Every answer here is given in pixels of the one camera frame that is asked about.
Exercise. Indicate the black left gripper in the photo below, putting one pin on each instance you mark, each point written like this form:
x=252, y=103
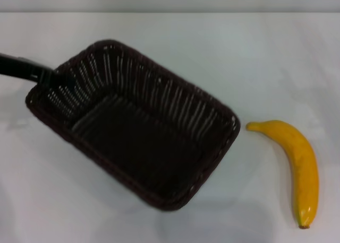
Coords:
x=16, y=66

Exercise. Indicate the dark brown woven basket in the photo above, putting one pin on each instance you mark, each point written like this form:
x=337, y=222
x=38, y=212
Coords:
x=143, y=147

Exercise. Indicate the yellow banana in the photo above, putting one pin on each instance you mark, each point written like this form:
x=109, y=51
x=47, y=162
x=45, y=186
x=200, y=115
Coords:
x=302, y=158

